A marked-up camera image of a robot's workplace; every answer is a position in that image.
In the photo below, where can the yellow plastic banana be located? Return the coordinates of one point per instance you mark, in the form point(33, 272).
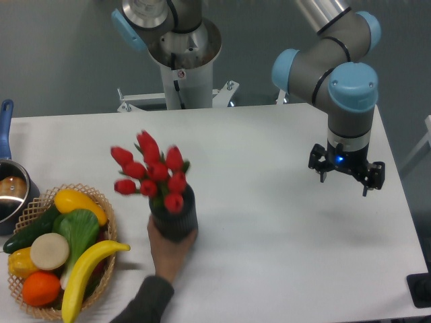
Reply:
point(74, 293)

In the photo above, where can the orange plastic orange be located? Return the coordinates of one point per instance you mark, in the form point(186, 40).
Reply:
point(41, 288)

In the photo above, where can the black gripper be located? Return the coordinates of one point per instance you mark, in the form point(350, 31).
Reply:
point(353, 163)

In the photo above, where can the woven wicker basket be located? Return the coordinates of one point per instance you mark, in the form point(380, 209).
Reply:
point(98, 281)

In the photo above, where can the yellow bell pepper toy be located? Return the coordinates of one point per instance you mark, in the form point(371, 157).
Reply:
point(20, 263)

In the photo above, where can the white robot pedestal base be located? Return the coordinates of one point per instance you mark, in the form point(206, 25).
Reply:
point(186, 64)

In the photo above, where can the red tulip bouquet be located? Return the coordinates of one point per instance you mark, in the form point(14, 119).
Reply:
point(161, 177)

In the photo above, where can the blue handled saucepan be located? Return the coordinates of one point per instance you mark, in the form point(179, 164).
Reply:
point(17, 188)

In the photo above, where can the white frame at right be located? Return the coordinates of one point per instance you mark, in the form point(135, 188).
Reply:
point(418, 153)

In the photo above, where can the green bok choy toy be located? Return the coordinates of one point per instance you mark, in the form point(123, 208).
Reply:
point(80, 228)

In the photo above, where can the green plastic cucumber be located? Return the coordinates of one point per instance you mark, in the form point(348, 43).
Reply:
point(26, 236)

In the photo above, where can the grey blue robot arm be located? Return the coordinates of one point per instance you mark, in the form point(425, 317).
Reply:
point(330, 76)

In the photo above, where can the bare human hand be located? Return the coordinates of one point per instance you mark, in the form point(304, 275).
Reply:
point(168, 256)

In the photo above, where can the black device at edge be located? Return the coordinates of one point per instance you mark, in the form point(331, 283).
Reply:
point(419, 288)

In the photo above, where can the dark grey sleeved forearm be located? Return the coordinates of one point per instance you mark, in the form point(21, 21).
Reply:
point(149, 303)

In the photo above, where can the yellow plastic squash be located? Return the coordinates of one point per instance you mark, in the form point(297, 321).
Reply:
point(68, 200)

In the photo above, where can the beige round slice toy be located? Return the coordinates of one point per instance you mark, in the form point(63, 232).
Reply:
point(49, 251)

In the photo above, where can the dark grey ribbed vase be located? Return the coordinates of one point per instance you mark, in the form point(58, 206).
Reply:
point(176, 227)

